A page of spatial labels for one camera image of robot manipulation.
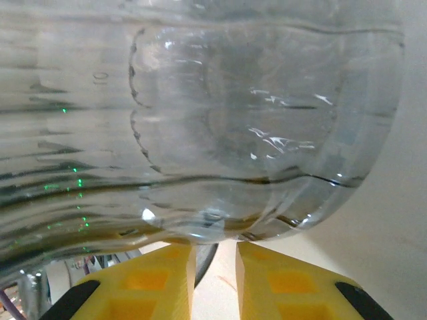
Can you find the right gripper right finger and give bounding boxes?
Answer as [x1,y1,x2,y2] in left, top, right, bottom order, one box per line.
[235,242,396,320]

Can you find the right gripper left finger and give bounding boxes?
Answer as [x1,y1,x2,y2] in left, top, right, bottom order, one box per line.
[39,243,197,320]

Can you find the clear glass carafe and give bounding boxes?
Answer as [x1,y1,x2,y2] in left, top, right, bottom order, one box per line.
[0,0,406,291]

